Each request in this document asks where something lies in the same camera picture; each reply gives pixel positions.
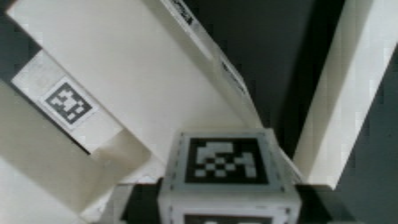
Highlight white right fence bar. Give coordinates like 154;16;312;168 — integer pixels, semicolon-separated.
292;0;398;187

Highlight white tagged cube leg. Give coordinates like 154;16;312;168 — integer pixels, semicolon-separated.
157;129;301;224

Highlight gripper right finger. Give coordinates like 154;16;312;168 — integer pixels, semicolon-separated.
294;184;355;224

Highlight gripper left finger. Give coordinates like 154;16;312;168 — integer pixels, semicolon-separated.
95;179;161;224

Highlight white chair back frame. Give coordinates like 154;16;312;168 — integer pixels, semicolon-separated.
0;0;307;224

